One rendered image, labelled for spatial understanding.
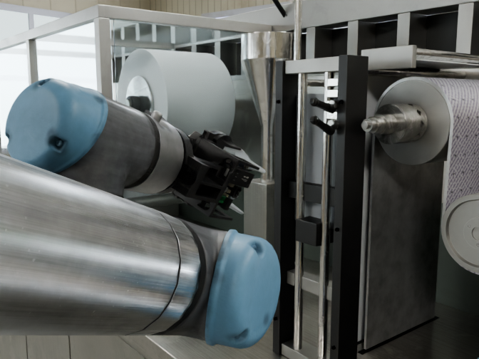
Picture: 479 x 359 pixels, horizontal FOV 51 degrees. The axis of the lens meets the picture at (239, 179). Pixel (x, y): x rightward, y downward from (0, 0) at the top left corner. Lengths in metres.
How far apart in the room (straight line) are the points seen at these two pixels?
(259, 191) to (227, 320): 0.95
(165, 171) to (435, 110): 0.51
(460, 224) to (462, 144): 0.13
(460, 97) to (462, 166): 0.11
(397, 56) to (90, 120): 0.58
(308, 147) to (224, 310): 0.61
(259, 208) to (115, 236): 1.03
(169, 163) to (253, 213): 0.82
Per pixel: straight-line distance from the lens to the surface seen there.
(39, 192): 0.22
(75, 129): 0.39
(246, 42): 1.24
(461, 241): 0.86
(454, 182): 0.88
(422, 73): 1.06
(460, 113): 0.87
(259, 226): 1.27
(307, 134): 0.89
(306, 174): 0.90
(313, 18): 1.50
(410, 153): 0.89
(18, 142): 0.42
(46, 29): 1.68
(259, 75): 1.22
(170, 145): 0.48
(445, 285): 1.29
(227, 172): 0.55
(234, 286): 0.31
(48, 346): 1.89
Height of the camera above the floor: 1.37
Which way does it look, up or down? 9 degrees down
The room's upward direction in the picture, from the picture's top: straight up
